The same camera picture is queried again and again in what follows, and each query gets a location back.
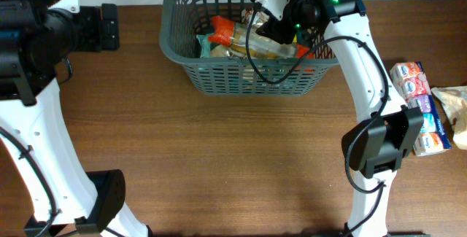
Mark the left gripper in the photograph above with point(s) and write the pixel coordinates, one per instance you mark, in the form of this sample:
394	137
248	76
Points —
109	26

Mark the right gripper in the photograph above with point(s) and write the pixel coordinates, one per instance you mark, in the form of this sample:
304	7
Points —
279	31

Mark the beige Pantree cookie bag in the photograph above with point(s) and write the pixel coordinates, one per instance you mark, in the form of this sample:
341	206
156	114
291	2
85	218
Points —
222	51

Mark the orange long biscuit pack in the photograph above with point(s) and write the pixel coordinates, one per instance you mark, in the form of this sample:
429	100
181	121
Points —
293	50

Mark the light blue snack packet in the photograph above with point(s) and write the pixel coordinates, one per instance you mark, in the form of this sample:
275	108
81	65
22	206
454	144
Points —
206	45

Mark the Kleenex tissue multipack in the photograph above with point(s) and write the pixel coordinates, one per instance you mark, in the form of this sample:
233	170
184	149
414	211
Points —
411	82

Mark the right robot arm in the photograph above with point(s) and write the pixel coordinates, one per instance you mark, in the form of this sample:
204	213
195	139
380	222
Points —
386	127

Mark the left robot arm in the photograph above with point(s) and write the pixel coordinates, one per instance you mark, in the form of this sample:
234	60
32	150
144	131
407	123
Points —
37	35

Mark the grey plastic basket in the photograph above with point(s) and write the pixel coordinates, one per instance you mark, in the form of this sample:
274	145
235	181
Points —
184	19

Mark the beige bag at right edge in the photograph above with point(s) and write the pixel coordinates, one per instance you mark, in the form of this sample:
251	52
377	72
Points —
453	101

